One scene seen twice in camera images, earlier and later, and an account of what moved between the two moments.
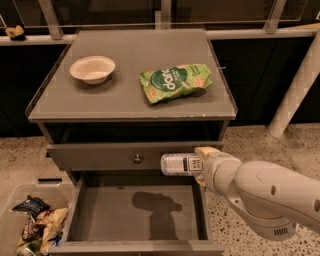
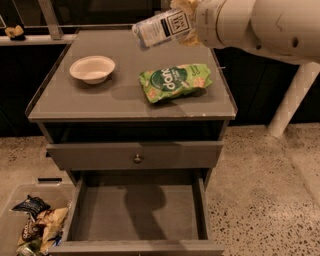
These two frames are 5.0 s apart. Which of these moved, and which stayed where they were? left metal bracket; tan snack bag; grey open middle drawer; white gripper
Moved: white gripper
Stayed: grey open middle drawer; tan snack bag; left metal bracket
